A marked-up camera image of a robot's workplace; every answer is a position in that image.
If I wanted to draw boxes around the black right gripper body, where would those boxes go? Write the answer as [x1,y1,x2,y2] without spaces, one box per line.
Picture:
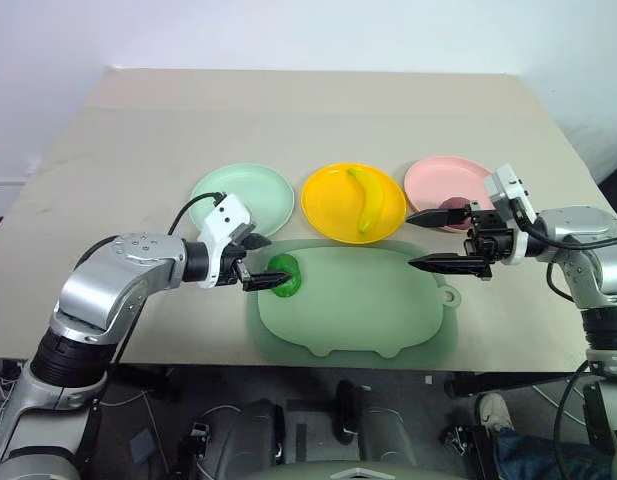
[462,199,516,263]

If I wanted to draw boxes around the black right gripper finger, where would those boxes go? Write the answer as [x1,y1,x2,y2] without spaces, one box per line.
[407,252,494,281]
[406,206,472,231]

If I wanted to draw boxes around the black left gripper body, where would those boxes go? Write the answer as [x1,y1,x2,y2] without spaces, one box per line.
[219,242,253,293]

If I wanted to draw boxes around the green toy pepper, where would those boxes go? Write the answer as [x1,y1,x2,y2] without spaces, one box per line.
[265,253,304,299]

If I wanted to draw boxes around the dark pink toy item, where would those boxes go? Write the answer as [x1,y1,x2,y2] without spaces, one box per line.
[437,195,472,227]

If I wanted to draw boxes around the pink plate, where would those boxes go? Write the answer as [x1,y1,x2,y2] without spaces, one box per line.
[403,155,496,235]

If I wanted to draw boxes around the mint green plate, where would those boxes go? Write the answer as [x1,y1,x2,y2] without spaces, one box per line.
[189,161,296,239]

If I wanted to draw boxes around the yellow plate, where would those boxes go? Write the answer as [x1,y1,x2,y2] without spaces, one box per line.
[300,161,408,245]

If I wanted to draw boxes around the yellow banana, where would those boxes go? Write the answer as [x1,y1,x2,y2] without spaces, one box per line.
[346,166,388,235]

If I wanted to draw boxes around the pale green silicone tray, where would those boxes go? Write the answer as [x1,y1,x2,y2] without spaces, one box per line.
[244,238,462,359]

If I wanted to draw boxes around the white sneaker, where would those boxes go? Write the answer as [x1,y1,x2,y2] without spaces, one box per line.
[474,391,515,434]

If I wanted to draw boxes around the blue square floor piece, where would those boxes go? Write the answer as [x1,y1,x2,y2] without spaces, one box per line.
[129,431,158,465]

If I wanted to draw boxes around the blue jeans leg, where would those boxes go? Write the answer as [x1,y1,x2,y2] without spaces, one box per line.
[491,426,615,480]

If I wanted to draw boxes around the grey robot torso top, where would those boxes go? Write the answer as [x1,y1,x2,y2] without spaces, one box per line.
[246,456,470,480]

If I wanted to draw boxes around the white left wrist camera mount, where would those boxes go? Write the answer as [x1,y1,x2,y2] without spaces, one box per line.
[195,193,259,291]

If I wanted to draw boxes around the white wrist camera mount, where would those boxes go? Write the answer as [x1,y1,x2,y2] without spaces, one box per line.
[195,193,259,291]
[483,163,540,265]

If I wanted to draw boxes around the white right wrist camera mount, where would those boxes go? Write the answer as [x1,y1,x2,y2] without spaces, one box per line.
[483,163,540,265]

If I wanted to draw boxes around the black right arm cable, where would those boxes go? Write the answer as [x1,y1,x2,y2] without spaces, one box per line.
[510,197,617,304]

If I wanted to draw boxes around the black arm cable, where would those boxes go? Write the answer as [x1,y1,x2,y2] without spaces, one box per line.
[167,191,227,236]
[510,197,617,304]

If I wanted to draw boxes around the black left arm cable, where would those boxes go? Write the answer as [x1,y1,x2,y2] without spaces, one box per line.
[167,191,227,236]

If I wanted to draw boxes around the black table frame bar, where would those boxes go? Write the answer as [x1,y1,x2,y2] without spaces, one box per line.
[444,371,590,400]

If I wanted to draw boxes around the black post between legs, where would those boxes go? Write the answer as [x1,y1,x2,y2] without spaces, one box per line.
[334,378,375,445]

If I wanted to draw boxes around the thin black hanging cable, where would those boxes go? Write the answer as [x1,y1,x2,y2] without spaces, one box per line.
[553,358,615,457]

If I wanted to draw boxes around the white floor cables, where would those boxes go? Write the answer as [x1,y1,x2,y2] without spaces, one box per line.
[0,367,24,451]

